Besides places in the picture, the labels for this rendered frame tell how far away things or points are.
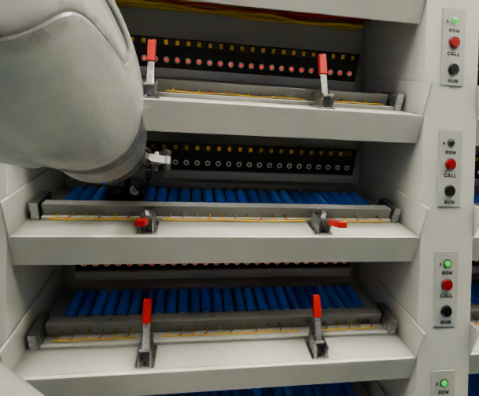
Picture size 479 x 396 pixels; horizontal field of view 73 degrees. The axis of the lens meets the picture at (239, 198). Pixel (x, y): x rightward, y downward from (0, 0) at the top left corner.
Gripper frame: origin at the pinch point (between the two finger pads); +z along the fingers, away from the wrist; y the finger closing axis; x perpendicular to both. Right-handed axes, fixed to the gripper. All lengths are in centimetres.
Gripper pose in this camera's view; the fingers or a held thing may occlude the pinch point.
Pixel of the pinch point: (132, 181)
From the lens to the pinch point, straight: 53.7
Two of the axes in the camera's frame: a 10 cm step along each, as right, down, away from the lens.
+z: -1.7, 1.5, 9.7
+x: 0.1, 9.9, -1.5
